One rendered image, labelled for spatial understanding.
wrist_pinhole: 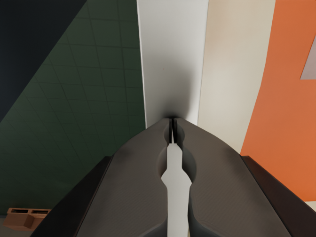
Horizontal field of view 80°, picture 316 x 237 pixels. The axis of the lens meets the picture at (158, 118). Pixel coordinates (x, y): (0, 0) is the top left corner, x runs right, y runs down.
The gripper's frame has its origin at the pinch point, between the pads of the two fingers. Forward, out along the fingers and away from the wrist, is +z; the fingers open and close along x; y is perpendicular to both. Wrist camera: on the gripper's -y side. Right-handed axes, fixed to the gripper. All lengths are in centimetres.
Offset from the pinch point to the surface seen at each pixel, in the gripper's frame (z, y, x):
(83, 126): 176, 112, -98
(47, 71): 150, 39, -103
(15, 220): 266, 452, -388
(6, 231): 283, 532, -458
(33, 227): 273, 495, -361
